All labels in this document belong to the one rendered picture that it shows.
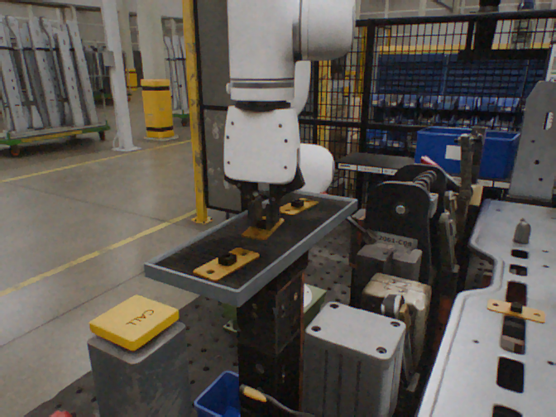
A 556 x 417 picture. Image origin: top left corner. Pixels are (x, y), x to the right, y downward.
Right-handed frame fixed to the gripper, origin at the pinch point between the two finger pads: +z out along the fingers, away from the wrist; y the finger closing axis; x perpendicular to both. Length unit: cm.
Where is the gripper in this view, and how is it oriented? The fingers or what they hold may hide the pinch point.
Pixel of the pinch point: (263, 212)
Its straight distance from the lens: 61.3
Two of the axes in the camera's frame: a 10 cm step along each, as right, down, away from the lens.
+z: 0.0, 9.4, 3.5
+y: 9.4, 1.2, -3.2
